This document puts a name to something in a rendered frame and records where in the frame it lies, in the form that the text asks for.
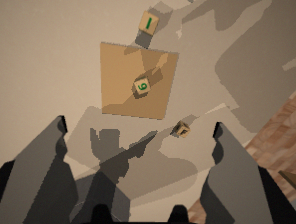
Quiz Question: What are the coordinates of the tan mat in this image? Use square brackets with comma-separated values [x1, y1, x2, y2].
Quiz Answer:
[100, 43, 178, 120]

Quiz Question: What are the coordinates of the tan letter block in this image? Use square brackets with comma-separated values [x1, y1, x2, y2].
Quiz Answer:
[174, 121, 191, 138]
[139, 11, 160, 36]
[134, 75, 151, 94]

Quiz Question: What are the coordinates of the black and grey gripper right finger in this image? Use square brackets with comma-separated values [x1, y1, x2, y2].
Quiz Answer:
[200, 122, 296, 224]

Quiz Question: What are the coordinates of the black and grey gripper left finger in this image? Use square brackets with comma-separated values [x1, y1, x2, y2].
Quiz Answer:
[0, 115, 78, 224]

